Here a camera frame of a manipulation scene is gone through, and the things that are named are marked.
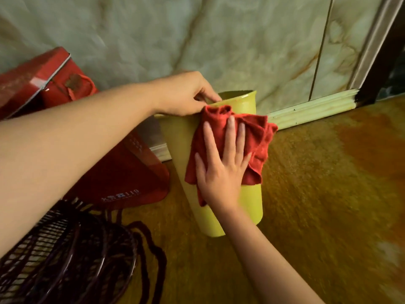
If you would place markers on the person's right hand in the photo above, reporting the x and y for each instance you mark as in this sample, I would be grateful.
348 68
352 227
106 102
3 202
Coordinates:
221 183

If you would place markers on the person's left hand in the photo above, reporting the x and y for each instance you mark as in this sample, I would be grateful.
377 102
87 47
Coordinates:
177 94

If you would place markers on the person's right middle finger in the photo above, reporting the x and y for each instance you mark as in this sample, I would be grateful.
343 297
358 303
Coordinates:
231 137

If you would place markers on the person's right thumb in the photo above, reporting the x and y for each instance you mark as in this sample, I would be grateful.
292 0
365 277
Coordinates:
200 169

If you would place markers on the person's left fingers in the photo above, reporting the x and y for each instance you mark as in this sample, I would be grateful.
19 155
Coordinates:
207 93

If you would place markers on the person's right little finger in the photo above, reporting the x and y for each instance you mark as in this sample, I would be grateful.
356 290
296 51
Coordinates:
246 161

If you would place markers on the red cleaning cloth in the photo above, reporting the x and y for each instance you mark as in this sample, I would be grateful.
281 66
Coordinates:
258 136

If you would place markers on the yellow-green plastic bin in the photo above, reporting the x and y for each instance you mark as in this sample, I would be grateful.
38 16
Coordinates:
178 136

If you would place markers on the person's right forearm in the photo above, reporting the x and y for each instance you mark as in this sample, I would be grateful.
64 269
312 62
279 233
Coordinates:
265 259

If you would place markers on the person's left forearm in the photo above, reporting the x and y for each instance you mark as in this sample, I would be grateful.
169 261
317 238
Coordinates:
63 148

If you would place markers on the pale green baseboard moulding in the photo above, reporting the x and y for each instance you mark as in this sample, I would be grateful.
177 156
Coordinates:
316 108

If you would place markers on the red cardboard box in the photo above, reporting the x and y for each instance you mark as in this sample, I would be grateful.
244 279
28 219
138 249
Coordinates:
25 82

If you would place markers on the pale door frame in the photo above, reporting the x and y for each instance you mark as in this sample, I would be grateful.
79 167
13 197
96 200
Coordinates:
376 34

